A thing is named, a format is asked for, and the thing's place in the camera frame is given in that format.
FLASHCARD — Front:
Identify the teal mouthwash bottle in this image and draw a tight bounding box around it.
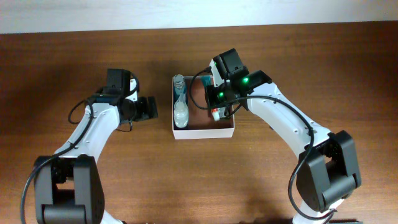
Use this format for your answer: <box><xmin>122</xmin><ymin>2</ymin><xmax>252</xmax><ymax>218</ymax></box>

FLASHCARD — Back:
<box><xmin>173</xmin><ymin>74</ymin><xmax>187</xmax><ymax>105</ymax></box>

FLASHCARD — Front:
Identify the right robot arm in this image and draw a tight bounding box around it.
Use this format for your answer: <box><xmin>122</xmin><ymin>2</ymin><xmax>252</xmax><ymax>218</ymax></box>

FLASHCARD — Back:
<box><xmin>205</xmin><ymin>49</ymin><xmax>361</xmax><ymax>223</ymax></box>

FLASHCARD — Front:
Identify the clear hand soap pump bottle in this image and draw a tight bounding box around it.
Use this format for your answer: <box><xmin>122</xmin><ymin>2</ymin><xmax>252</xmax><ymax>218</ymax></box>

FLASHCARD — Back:
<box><xmin>174</xmin><ymin>93</ymin><xmax>189</xmax><ymax>128</ymax></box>

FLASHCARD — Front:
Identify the red green toothpaste tube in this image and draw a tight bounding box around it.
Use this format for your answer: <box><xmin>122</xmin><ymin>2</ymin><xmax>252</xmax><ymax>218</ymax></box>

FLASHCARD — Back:
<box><xmin>200</xmin><ymin>75</ymin><xmax>221</xmax><ymax>122</ymax></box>

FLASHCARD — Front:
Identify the green soap box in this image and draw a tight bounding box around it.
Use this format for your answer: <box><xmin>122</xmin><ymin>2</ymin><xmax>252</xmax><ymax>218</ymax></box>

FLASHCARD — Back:
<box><xmin>218</xmin><ymin>105</ymin><xmax>233</xmax><ymax>119</ymax></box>

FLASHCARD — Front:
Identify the white cardboard box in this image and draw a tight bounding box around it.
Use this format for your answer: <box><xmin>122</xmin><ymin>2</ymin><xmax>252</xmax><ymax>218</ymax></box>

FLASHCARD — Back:
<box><xmin>172</xmin><ymin>76</ymin><xmax>235</xmax><ymax>140</ymax></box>

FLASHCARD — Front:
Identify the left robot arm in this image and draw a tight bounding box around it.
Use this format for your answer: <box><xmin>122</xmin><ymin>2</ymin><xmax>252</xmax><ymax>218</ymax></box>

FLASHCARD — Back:
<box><xmin>28</xmin><ymin>68</ymin><xmax>158</xmax><ymax>223</ymax></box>

